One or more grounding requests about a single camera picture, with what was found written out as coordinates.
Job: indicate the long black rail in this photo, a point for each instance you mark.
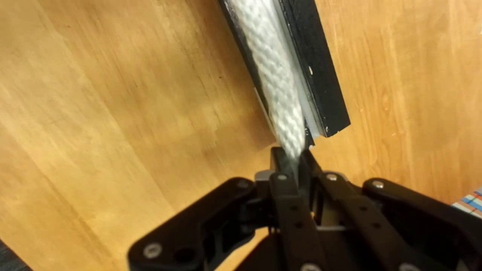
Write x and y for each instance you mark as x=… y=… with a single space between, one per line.
x=286 y=50

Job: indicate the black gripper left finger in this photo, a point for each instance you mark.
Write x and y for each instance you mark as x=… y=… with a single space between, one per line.
x=207 y=233

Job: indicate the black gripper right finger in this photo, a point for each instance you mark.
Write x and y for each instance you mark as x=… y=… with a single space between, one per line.
x=394 y=228

